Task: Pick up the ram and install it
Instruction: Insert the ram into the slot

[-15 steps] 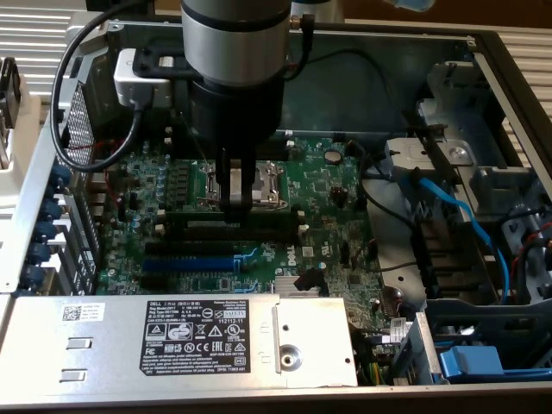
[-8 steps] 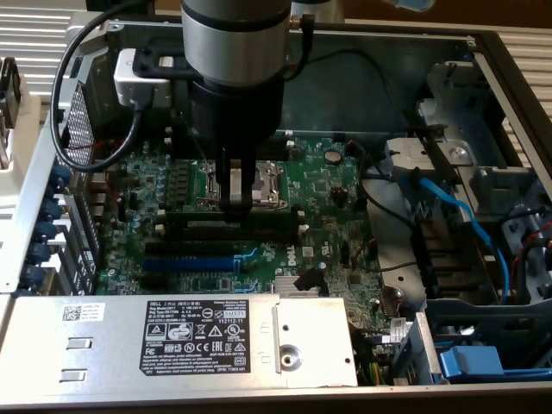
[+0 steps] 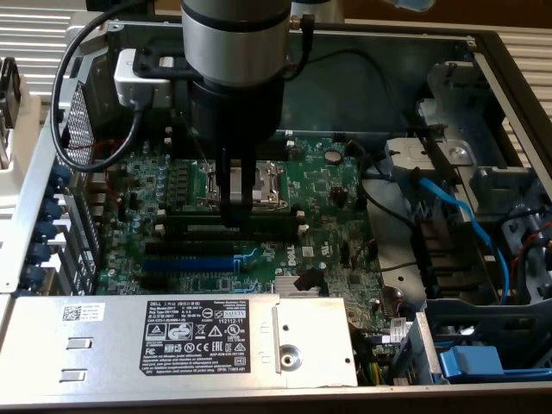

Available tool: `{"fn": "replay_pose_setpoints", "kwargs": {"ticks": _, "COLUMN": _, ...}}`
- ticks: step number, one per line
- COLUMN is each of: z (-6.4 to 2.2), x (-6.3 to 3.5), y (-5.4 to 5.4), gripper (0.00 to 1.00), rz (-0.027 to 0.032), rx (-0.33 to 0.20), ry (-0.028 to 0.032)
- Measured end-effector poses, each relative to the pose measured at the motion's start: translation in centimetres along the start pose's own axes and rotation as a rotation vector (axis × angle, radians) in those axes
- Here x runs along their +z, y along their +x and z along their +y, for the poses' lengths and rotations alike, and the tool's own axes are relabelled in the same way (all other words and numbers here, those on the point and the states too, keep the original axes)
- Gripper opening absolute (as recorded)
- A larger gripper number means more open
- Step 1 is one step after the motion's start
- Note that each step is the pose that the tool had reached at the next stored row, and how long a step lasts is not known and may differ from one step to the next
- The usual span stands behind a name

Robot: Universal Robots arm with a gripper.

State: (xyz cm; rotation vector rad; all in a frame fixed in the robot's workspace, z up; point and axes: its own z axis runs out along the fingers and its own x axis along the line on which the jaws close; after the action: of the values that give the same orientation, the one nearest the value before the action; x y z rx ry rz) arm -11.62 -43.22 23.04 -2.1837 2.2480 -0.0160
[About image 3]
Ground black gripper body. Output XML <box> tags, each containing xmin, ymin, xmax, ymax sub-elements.
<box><xmin>191</xmin><ymin>79</ymin><xmax>284</xmax><ymax>151</ymax></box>

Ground green RAM stick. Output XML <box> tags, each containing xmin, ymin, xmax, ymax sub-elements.
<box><xmin>166</xmin><ymin>210</ymin><xmax>299</xmax><ymax>224</ymax></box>

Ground RAM slot white latches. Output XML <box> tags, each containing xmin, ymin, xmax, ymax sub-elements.
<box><xmin>155</xmin><ymin>209</ymin><xmax>308</xmax><ymax>226</ymax></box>
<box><xmin>154</xmin><ymin>223</ymin><xmax>310</xmax><ymax>242</ymax></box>
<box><xmin>163</xmin><ymin>136</ymin><xmax>297</xmax><ymax>155</ymax></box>

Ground CPU socket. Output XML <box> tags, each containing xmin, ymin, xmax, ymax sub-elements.
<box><xmin>196</xmin><ymin>160</ymin><xmax>290</xmax><ymax>213</ymax></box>

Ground locking lever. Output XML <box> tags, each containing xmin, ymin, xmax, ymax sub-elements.
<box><xmin>179</xmin><ymin>110</ymin><xmax>210</xmax><ymax>166</ymax></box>

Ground long black expansion slot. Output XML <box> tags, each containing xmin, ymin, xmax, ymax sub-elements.
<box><xmin>144</xmin><ymin>241</ymin><xmax>237</xmax><ymax>258</ymax></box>

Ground blue expansion slot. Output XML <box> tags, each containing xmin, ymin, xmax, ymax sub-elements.
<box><xmin>141</xmin><ymin>256</ymin><xmax>237</xmax><ymax>273</ymax></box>

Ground silver chipset heat sink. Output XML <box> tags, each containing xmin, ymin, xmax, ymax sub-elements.
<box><xmin>274</xmin><ymin>275</ymin><xmax>323</xmax><ymax>298</ymax></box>

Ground green motherboard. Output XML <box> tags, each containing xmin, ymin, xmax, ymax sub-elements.
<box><xmin>92</xmin><ymin>136</ymin><xmax>392</xmax><ymax>346</ymax></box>

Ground short black expansion slot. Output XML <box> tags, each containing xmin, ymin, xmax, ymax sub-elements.
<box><xmin>139</xmin><ymin>273</ymin><xmax>170</xmax><ymax>291</ymax></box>

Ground open PC case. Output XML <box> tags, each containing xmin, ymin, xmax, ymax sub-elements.
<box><xmin>0</xmin><ymin>11</ymin><xmax>552</xmax><ymax>414</ymax></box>

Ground silver power supply unit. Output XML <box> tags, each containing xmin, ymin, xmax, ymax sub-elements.
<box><xmin>0</xmin><ymin>294</ymin><xmax>360</xmax><ymax>389</ymax></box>

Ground black plastic drive holder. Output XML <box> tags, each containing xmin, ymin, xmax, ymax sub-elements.
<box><xmin>410</xmin><ymin>217</ymin><xmax>491</xmax><ymax>299</ymax></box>

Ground silver disk bay cage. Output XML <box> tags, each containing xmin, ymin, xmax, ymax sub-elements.
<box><xmin>416</xmin><ymin>60</ymin><xmax>552</xmax><ymax>303</ymax></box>

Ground blue drive caddy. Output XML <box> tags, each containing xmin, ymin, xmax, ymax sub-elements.
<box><xmin>433</xmin><ymin>340</ymin><xmax>552</xmax><ymax>385</ymax></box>

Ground dark grey disk bay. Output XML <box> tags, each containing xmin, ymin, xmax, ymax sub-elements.
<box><xmin>424</xmin><ymin>297</ymin><xmax>552</xmax><ymax>385</ymax></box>

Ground black cable plug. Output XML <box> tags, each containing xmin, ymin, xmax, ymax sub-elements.
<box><xmin>292</xmin><ymin>267</ymin><xmax>325</xmax><ymax>292</ymax></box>

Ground black camera cable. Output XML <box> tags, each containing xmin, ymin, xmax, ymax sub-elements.
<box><xmin>48</xmin><ymin>0</ymin><xmax>152</xmax><ymax>173</ymax></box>

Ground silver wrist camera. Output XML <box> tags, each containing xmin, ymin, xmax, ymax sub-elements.
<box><xmin>112</xmin><ymin>47</ymin><xmax>173</xmax><ymax>108</ymax></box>

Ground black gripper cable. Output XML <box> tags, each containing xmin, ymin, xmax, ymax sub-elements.
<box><xmin>282</xmin><ymin>12</ymin><xmax>317</xmax><ymax>82</ymax></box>

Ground thin red wire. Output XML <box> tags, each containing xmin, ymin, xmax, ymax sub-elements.
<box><xmin>67</xmin><ymin>132</ymin><xmax>135</xmax><ymax>206</ymax></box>

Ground white corner bracket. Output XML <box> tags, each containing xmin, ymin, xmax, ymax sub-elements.
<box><xmin>64</xmin><ymin>11</ymin><xmax>109</xmax><ymax>60</ymax></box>

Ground silver drive bracket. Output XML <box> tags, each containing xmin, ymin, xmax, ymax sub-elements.
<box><xmin>385</xmin><ymin>137</ymin><xmax>475</xmax><ymax>183</ymax></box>

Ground black flat strap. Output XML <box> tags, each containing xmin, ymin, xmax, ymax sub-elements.
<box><xmin>403</xmin><ymin>122</ymin><xmax>461</xmax><ymax>187</ymax></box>

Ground yellow PSU wire bundle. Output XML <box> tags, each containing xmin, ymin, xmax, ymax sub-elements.
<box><xmin>351</xmin><ymin>329</ymin><xmax>392</xmax><ymax>387</ymax></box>

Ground blue SATA wire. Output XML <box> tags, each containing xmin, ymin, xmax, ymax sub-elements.
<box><xmin>398</xmin><ymin>166</ymin><xmax>517</xmax><ymax>305</ymax></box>

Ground black and red wire bundle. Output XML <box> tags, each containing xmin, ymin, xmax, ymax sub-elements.
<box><xmin>495</xmin><ymin>205</ymin><xmax>552</xmax><ymax>303</ymax></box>

